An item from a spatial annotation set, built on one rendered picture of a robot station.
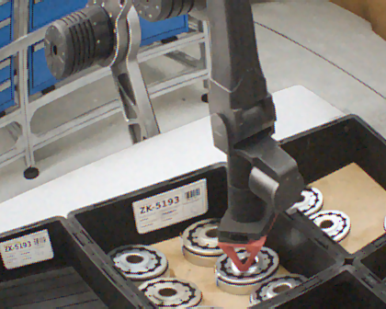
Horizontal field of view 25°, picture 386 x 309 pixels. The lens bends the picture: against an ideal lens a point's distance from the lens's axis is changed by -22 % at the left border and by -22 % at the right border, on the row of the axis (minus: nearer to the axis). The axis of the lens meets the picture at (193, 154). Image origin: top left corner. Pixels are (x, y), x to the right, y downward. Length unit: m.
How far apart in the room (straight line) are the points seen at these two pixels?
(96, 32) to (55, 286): 0.91
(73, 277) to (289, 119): 0.86
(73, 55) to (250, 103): 0.99
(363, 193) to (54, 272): 0.60
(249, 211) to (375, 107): 2.50
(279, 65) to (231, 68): 2.89
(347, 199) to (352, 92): 2.29
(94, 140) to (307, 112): 1.56
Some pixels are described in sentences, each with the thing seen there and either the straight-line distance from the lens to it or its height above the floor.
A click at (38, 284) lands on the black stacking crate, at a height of 0.83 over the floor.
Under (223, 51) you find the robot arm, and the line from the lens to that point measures 1.32.
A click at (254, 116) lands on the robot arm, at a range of 1.38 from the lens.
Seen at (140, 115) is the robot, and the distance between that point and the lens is 2.40.
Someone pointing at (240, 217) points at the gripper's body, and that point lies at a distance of 1.46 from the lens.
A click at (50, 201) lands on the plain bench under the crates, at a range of 2.06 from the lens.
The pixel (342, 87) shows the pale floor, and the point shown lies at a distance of 4.05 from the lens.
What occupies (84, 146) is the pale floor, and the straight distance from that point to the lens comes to 3.71.
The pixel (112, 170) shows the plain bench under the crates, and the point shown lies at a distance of 2.14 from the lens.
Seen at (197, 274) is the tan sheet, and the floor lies 0.83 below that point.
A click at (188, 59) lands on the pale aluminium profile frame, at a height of 0.14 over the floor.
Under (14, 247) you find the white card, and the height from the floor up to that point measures 0.90.
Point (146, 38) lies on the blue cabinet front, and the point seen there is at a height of 0.35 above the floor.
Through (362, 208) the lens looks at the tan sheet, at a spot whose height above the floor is 0.83.
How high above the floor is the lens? 1.77
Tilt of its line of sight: 30 degrees down
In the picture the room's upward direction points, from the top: 5 degrees counter-clockwise
